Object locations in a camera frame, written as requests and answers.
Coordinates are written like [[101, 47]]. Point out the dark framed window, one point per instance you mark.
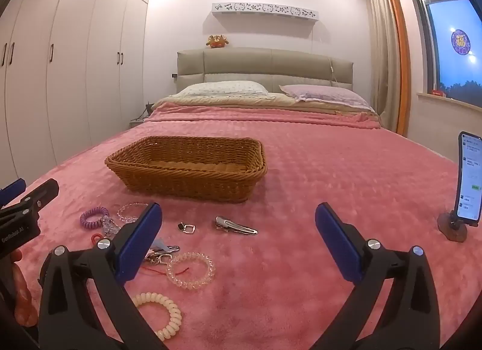
[[444, 67]]

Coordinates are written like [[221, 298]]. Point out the silver star hair clip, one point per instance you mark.
[[160, 246]]

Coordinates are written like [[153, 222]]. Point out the beige blanket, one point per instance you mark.
[[263, 101]]

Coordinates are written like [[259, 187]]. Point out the person's left hand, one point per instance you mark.
[[24, 289]]

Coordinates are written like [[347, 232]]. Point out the orange curtain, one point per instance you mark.
[[403, 71]]

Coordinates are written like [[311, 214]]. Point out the brown phone stand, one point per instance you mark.
[[452, 231]]

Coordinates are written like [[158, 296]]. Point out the white nightstand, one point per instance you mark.
[[137, 122]]

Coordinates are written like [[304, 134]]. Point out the orange plush toy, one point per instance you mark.
[[217, 41]]

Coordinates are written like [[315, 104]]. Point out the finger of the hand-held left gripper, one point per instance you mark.
[[37, 195], [11, 188]]

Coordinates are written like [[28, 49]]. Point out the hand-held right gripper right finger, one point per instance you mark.
[[339, 240]]

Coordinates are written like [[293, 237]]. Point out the smartphone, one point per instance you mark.
[[470, 176]]

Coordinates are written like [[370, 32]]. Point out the window sill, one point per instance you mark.
[[452, 103]]

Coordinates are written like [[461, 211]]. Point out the small red box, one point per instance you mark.
[[439, 93]]

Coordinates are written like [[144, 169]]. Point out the white wardrobe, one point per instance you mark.
[[75, 71]]

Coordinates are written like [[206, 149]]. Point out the beige curtain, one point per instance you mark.
[[376, 52]]

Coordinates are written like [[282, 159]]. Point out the white cutout wall shelf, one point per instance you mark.
[[263, 9]]

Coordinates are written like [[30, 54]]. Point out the pink plush blanket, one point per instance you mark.
[[301, 184]]

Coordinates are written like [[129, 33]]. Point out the brown wicker basket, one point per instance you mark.
[[188, 180]]

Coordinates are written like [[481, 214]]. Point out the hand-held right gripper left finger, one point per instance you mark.
[[139, 240]]

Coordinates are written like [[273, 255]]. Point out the silver alligator hair clip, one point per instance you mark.
[[226, 222]]

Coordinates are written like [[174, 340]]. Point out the clear crystal bead charm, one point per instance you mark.
[[109, 227]]

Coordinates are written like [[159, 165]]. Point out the round window sticker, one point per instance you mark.
[[461, 41]]

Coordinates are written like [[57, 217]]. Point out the purple pillow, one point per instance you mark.
[[324, 93]]

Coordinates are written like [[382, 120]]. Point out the beige padded headboard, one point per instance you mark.
[[263, 63]]

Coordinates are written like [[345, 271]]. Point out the white floral pillow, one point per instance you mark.
[[226, 88]]

